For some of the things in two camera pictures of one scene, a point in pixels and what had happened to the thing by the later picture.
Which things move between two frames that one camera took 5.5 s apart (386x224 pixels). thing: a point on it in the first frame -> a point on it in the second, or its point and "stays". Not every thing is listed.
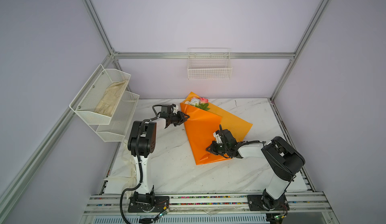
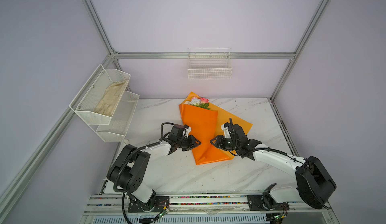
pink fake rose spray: [203, 104] stays
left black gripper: [181, 120] -> [192, 138]
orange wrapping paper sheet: [201, 124] stays
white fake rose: [193, 101] stays
